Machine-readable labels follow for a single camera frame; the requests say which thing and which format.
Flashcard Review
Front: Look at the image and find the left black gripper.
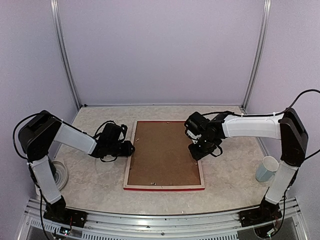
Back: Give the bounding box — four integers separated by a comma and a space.
108, 140, 136, 157

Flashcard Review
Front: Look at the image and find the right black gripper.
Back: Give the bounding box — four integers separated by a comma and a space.
188, 134, 218, 161

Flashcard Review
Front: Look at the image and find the red wooden picture frame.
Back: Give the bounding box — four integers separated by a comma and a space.
123, 119, 206, 192

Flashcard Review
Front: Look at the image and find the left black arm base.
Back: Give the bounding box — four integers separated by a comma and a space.
43, 196, 88, 228

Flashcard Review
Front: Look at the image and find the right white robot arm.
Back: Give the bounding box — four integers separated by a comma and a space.
184, 108, 309, 222

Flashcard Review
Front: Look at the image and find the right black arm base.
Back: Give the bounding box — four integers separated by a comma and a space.
238, 196, 283, 227

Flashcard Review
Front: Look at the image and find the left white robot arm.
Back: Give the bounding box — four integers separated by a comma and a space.
18, 110, 135, 223

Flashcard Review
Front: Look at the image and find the light blue paper cup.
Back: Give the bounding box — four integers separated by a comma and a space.
255, 156, 279, 183

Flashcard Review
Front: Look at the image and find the white plate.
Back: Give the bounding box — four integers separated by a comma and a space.
31, 160, 69, 196

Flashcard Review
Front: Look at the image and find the right aluminium corner post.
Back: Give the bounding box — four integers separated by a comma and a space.
241, 0, 272, 111

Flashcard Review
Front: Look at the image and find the aluminium corner post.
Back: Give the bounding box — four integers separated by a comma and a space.
50, 0, 82, 110
241, 0, 272, 111

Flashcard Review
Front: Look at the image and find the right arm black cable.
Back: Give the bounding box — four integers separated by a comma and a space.
202, 89, 320, 161

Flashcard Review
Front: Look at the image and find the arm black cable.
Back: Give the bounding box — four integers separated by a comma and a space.
202, 89, 320, 161
12, 113, 43, 160

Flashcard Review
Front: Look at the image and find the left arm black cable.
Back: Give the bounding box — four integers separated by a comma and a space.
12, 113, 43, 160

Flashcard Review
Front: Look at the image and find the aluminium front rail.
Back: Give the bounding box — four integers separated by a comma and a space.
14, 198, 310, 240

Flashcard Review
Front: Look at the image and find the left aluminium corner post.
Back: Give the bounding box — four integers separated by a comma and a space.
50, 0, 82, 110

